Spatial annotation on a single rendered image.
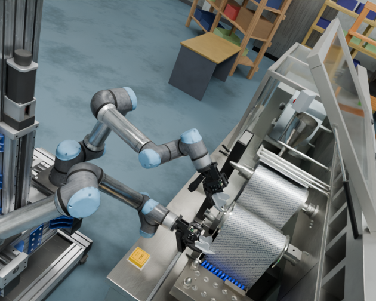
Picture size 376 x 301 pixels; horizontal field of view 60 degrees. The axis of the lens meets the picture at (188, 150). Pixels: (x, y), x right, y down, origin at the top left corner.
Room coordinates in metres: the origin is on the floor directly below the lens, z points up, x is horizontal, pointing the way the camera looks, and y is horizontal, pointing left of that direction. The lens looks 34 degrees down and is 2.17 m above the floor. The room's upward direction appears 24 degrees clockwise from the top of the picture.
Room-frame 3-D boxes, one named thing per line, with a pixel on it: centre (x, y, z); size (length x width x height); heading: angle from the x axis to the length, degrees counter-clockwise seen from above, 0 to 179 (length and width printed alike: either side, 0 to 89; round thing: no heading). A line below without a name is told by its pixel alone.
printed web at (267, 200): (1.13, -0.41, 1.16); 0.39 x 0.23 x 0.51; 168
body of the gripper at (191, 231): (1.00, -0.14, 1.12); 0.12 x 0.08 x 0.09; 78
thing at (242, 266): (0.95, -0.37, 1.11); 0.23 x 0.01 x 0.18; 78
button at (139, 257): (0.92, 0.00, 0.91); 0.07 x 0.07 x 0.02; 78
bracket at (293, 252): (0.97, -0.55, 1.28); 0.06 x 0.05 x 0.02; 78
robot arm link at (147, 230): (1.04, 0.03, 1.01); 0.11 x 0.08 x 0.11; 33
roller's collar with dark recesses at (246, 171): (1.28, -0.29, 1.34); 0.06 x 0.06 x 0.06; 78
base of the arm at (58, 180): (1.26, 0.56, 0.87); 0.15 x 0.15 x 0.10
